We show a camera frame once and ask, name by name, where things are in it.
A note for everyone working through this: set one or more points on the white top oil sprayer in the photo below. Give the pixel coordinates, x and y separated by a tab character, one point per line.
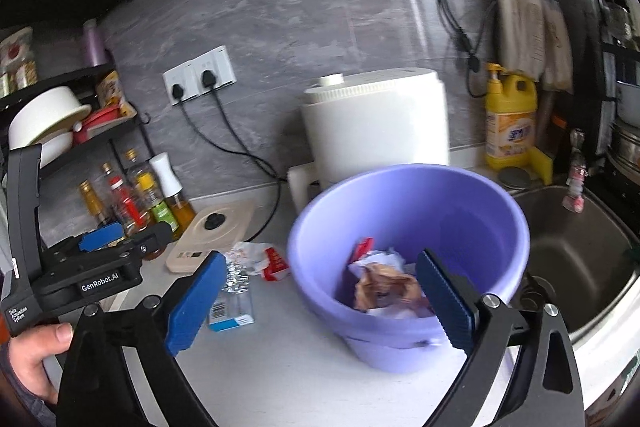
165	177

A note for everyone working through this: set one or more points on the beige hanging cloth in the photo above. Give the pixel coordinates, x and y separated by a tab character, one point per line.
525	32

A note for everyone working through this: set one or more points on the black round knob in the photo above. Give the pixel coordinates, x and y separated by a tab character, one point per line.
214	222

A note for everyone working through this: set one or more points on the round metal sink strainer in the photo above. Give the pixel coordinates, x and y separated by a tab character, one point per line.
517	179

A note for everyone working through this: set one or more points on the white wrapper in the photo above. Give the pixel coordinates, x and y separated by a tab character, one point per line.
250	257

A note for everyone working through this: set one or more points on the black metal kitchen rack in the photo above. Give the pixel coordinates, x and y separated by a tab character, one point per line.
75	79

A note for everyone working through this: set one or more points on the white dish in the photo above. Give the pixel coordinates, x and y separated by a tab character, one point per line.
55	149

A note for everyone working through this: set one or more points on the red white carton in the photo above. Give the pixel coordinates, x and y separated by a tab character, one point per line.
275	264

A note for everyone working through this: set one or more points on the foil wad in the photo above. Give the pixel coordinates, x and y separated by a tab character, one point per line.
235	279

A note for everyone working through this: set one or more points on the white wall socket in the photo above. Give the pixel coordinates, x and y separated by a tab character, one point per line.
172	77
222	62

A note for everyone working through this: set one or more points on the purple plastic bucket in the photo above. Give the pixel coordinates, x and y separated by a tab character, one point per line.
320	257

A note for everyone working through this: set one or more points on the person's left hand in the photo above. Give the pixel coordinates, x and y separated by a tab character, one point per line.
30	357

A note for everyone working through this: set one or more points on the blue white box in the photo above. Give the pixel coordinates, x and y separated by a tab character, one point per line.
232	312

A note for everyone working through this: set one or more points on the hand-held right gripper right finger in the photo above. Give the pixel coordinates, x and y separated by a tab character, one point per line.
445	302

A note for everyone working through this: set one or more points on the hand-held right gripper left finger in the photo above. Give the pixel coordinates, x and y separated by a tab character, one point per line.
192	307

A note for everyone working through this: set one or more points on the black power plug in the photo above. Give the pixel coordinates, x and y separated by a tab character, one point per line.
176	93
208	80

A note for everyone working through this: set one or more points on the white air fryer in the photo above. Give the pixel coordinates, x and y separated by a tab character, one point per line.
375	127

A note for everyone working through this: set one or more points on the yellow snack packet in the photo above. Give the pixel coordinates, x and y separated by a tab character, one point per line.
111	89

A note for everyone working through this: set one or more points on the steel pot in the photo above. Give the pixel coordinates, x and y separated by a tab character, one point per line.
625	147

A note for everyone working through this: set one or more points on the slim bottle gold cap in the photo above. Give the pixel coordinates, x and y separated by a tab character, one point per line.
106	172

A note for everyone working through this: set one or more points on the purple cylinder bottle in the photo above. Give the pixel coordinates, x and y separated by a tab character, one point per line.
93	42

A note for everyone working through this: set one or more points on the yellow detergent bottle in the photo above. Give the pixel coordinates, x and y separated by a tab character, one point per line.
510	122

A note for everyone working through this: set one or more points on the white tissue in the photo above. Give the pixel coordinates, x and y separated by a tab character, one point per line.
387	259

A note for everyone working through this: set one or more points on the red plastic kitchen tool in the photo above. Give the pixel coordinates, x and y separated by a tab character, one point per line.
100	119

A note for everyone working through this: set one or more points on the yellow sponge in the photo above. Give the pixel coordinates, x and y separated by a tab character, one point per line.
542	164

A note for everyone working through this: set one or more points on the steel kitchen sink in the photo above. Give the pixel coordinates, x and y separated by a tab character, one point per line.
575	247

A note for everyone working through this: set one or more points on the beige kitchen scale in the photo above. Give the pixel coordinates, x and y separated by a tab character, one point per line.
230	217

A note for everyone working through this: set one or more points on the amber bottle yellow cap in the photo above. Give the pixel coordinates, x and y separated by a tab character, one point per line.
91	202

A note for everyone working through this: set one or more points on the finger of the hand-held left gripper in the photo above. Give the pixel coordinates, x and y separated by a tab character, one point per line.
100	238
150	237

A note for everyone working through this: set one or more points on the black dish rack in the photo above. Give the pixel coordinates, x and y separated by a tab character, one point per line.
612	32

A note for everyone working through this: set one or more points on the pink plastic faucet nozzle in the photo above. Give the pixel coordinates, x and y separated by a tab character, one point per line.
575	187

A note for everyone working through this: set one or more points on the large white bowl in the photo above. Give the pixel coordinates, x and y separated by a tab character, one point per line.
47	112

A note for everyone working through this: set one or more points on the brown paper bag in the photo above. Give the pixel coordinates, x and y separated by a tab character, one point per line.
385	287

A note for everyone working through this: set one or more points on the labelled food jar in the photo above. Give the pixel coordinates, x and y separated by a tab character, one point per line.
17	57

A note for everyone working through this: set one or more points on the yellow cap green label bottle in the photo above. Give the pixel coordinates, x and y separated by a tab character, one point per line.
159	207

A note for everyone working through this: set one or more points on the clear bottle gold cap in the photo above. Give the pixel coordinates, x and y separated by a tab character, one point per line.
135	164

